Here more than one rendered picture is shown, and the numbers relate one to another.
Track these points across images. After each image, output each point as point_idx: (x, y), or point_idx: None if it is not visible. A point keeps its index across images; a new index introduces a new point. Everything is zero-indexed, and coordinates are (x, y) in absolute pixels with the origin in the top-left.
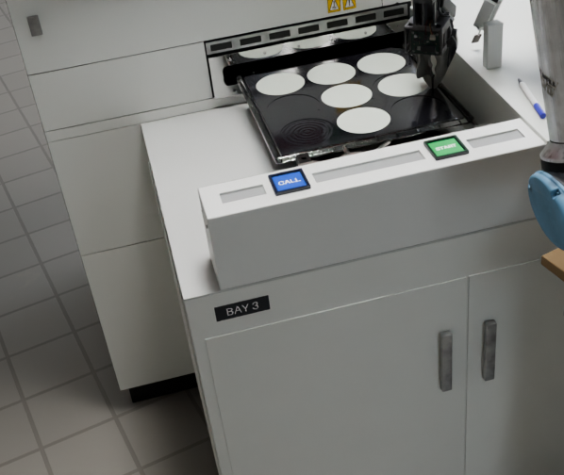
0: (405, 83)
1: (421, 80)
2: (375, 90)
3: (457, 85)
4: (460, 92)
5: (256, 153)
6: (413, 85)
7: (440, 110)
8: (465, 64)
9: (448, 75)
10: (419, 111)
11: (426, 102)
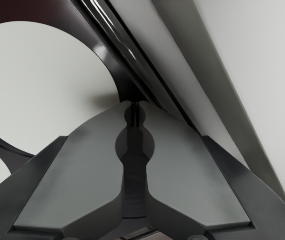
0: (45, 96)
1: (85, 72)
2: None
3: (203, 77)
4: (208, 87)
5: None
6: (76, 104)
7: None
8: (274, 180)
9: (164, 5)
10: (135, 194)
11: (139, 165)
